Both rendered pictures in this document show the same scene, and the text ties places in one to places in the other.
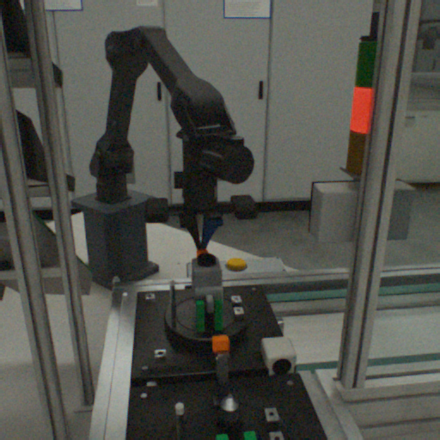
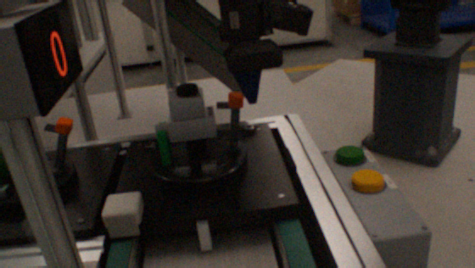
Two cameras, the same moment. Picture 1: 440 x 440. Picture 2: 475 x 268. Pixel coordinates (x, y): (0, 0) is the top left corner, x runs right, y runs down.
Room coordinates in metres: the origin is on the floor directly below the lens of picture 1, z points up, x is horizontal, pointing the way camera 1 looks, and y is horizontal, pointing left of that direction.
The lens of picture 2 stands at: (0.73, -0.51, 1.28)
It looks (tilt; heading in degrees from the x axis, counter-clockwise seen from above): 25 degrees down; 99
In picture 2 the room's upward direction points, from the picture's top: 8 degrees counter-clockwise
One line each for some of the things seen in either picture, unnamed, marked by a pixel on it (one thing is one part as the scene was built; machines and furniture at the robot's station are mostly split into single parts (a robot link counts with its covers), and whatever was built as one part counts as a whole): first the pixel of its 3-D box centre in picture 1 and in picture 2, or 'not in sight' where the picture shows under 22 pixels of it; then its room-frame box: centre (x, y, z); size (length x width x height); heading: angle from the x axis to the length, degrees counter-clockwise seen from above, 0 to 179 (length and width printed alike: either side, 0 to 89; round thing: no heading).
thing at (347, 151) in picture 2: not in sight; (349, 157); (0.85, 0.03, 0.96); 0.04 x 0.04 x 0.02
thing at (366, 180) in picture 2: (235, 265); (367, 183); (0.86, -0.04, 0.96); 0.04 x 0.04 x 0.02
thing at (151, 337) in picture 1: (206, 327); (200, 172); (0.63, 0.02, 0.96); 0.24 x 0.24 x 0.02; 7
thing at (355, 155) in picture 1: (369, 150); not in sight; (0.54, -0.18, 1.28); 0.05 x 0.05 x 0.05
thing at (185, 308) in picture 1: (206, 318); (198, 161); (0.63, 0.02, 0.98); 0.14 x 0.14 x 0.02
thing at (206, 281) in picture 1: (207, 279); (182, 111); (0.62, 0.02, 1.06); 0.08 x 0.04 x 0.07; 8
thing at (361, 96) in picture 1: (373, 109); not in sight; (0.54, -0.18, 1.33); 0.05 x 0.05 x 0.05
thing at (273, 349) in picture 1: (278, 357); (124, 214); (0.55, -0.09, 0.97); 0.05 x 0.05 x 0.04; 7
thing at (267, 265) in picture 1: (235, 278); (366, 203); (0.86, -0.04, 0.93); 0.21 x 0.07 x 0.06; 97
